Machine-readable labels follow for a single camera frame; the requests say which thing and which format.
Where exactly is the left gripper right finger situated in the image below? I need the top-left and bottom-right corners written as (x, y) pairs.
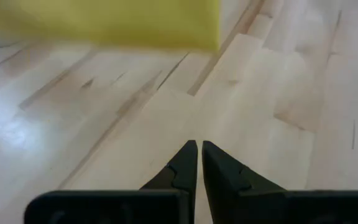
top-left (201, 140), bottom-right (358, 224)

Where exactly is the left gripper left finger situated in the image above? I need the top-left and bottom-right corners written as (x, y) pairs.
top-left (24, 139), bottom-right (198, 224)

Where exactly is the yellow microfiber towel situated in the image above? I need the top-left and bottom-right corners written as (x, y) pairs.
top-left (0, 0), bottom-right (221, 52)

